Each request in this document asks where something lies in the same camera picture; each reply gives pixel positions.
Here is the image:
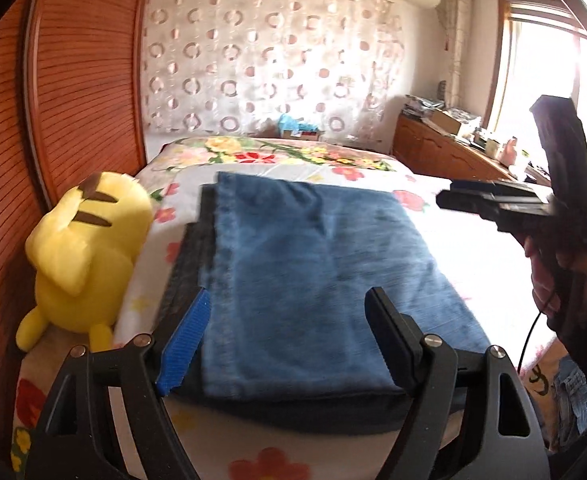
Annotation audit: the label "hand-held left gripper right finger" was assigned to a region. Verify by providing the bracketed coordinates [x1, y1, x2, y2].
[365, 286, 549, 480]

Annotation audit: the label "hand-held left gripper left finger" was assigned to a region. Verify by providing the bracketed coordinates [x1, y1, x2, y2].
[26, 287, 212, 480]

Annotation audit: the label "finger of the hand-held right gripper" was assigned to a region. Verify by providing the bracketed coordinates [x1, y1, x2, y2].
[449, 179, 537, 196]
[436, 190, 550, 222]

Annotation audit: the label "blue denim pants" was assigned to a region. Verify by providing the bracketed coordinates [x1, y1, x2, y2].
[201, 171, 492, 404]

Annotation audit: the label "dark folded pants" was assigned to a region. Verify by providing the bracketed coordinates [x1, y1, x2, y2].
[156, 182, 467, 436]

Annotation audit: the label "person's right hand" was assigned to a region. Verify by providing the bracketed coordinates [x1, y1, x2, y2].
[522, 234, 587, 333]

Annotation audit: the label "wooden dresser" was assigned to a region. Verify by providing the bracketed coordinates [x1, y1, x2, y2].
[392, 110, 527, 182]

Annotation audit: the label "cardboard box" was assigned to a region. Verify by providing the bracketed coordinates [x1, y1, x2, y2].
[429, 109, 470, 137]

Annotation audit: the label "pile of papers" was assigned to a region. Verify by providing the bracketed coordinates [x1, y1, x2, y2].
[402, 94, 447, 120]

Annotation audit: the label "wooden framed window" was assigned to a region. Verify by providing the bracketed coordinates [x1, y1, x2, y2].
[484, 0, 587, 143]

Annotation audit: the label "floral blanket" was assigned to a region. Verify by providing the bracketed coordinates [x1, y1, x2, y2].
[11, 135, 564, 480]

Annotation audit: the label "yellow plush toy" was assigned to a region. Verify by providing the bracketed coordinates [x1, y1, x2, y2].
[16, 170, 154, 354]

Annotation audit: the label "small box with blue bag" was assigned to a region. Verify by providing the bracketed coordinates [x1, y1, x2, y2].
[278, 112, 325, 142]

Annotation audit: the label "denim garment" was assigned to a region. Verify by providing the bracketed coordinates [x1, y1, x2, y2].
[547, 357, 587, 454]

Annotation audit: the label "circle patterned curtain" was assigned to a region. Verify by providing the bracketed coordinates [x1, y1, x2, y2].
[141, 0, 410, 153]

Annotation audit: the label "wooden headboard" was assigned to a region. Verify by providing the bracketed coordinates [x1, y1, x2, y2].
[0, 0, 155, 461]

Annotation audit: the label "black cable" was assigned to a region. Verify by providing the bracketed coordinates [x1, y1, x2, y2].
[517, 304, 562, 377]

